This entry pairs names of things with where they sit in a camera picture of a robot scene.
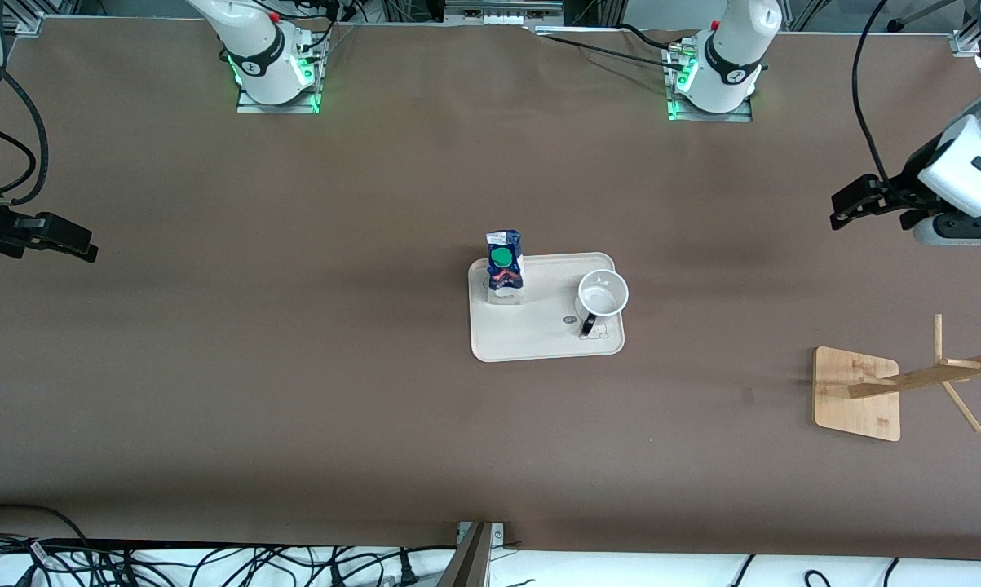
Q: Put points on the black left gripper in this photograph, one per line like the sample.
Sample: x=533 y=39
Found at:
x=903 y=198

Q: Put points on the white smiley face mug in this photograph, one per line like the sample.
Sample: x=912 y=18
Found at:
x=603 y=292

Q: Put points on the blue milk carton green cap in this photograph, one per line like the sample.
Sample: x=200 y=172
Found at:
x=505 y=273

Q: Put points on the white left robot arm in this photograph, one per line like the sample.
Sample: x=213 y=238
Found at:
x=731 y=57

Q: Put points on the cream rabbit print tray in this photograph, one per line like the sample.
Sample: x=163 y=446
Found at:
x=539 y=330

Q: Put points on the wooden mug rack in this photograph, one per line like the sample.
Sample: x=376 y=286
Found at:
x=853 y=399

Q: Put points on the grey power strip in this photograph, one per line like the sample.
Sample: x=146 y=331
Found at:
x=502 y=15

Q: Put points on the black power plug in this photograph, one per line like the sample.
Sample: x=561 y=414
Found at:
x=407 y=571

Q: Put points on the aluminium frame profile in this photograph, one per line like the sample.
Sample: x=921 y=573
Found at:
x=967 y=42
x=29 y=18

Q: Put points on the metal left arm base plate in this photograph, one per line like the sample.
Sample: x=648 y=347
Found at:
x=702 y=116

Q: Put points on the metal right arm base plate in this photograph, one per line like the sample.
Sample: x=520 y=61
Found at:
x=249 y=106

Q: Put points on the metal table edge bracket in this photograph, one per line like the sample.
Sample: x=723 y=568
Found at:
x=474 y=562

